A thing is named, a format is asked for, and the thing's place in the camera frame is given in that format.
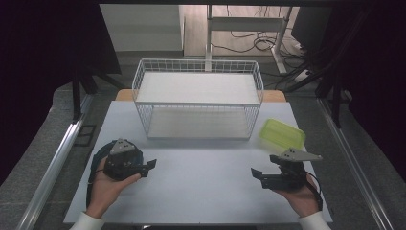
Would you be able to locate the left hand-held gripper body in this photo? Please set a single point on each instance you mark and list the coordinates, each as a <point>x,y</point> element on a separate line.
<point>123,163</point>

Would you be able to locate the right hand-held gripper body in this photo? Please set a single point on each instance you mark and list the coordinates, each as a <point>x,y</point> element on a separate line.
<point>292,179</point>

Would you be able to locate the green plastic container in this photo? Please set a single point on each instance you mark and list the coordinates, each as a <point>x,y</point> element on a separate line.
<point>281,132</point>

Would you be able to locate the person's right hand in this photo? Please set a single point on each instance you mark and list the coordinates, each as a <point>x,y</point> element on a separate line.
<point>301,199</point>

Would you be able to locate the person's left hand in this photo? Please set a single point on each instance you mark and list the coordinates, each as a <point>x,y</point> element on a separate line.
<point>105,191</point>

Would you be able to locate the wooden table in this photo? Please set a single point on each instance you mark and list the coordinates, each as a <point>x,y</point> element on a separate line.
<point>123,95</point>

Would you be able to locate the black stand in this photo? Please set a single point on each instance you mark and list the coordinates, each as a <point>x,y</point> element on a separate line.
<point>76,96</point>
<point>335,99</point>

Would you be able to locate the white power strip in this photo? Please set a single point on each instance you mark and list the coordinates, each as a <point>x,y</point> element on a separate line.
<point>302,76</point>

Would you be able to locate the dark curtain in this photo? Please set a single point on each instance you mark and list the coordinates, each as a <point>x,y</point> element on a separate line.
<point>35,64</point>
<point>383,80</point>

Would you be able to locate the white cabinet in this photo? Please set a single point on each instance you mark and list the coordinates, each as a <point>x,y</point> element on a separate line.
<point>140,28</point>

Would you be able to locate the aluminium rail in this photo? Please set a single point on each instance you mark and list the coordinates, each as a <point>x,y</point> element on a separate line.
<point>52,172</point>
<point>354,169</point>

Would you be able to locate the white metal desk frame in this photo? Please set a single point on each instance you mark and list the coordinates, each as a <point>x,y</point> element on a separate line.
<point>245,23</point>

